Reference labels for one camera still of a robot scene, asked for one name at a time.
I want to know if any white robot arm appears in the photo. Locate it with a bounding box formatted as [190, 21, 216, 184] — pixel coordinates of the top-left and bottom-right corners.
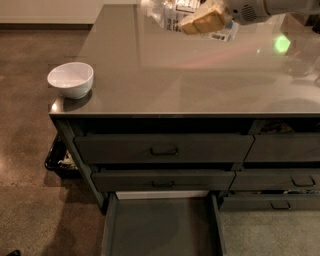
[179, 0, 320, 35]

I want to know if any clear plastic water bottle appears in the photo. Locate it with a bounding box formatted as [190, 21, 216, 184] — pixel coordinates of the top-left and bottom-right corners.
[140, 0, 239, 42]

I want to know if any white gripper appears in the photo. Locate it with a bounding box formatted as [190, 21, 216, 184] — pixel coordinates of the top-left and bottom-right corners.
[179, 0, 269, 35]

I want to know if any middle right dark drawer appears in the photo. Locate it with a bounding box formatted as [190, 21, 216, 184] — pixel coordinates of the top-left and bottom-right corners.
[230, 169, 320, 191]

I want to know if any dark cabinet frame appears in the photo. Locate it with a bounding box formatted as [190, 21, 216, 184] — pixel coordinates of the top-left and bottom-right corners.
[52, 114, 320, 208]

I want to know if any middle left dark drawer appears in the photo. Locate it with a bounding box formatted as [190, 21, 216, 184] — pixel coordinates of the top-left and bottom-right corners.
[91, 169, 234, 192]

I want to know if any black bin beside cabinet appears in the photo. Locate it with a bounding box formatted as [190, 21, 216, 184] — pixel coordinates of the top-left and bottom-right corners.
[44, 136, 81, 179]

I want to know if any open bottom left drawer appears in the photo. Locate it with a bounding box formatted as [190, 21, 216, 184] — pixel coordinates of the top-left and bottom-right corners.
[101, 192, 227, 256]

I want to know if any top left dark drawer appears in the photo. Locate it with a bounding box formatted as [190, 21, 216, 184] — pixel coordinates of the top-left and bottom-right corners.
[74, 134, 254, 164]

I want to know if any top right dark drawer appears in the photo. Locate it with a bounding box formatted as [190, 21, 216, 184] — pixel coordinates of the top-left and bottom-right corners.
[246, 133, 320, 163]

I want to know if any bottom right dark drawer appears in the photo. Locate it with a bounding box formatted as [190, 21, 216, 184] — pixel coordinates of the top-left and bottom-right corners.
[220, 194, 320, 211]

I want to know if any white ceramic bowl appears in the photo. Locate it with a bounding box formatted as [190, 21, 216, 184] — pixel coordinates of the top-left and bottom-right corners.
[47, 62, 94, 99]

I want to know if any dark drawer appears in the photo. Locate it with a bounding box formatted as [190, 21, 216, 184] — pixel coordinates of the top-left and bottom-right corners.
[230, 169, 320, 191]
[91, 169, 234, 192]
[220, 194, 320, 211]
[74, 134, 254, 164]
[246, 133, 320, 163]

